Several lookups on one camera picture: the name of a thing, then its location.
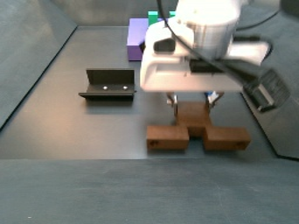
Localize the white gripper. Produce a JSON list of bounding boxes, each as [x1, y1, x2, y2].
[[140, 17, 270, 115]]

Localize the brown T-shaped block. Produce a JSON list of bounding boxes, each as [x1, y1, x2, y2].
[[146, 101, 251, 151]]

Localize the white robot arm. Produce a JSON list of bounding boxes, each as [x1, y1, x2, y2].
[[140, 0, 275, 111]]

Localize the black angle fixture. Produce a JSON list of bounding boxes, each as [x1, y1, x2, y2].
[[79, 68, 136, 101]]

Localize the purple base block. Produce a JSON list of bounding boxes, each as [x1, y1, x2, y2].
[[126, 17, 156, 62]]

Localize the green U-shaped block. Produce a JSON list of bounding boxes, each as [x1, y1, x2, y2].
[[147, 10, 176, 25]]

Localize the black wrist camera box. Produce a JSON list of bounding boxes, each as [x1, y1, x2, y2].
[[244, 69, 291, 113]]

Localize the black cable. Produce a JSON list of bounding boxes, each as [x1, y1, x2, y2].
[[155, 0, 299, 88]]

